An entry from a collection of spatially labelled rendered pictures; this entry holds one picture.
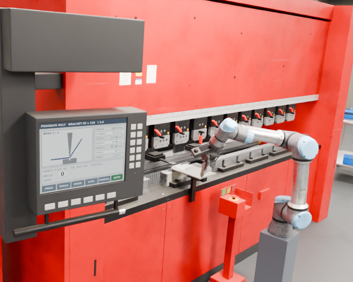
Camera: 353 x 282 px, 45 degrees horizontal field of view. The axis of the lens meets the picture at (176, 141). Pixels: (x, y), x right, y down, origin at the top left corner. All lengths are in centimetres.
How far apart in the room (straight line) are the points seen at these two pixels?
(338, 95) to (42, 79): 336
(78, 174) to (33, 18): 57
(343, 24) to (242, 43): 157
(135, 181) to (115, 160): 14
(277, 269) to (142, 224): 86
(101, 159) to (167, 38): 126
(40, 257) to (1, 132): 105
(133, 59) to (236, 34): 172
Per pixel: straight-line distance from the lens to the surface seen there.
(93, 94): 210
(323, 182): 487
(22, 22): 149
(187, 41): 285
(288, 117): 421
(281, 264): 271
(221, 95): 322
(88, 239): 233
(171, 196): 285
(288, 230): 268
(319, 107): 476
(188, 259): 325
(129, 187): 175
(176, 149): 298
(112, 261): 267
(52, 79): 199
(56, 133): 155
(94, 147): 162
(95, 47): 158
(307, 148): 237
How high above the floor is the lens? 190
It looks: 14 degrees down
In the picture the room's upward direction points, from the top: 4 degrees clockwise
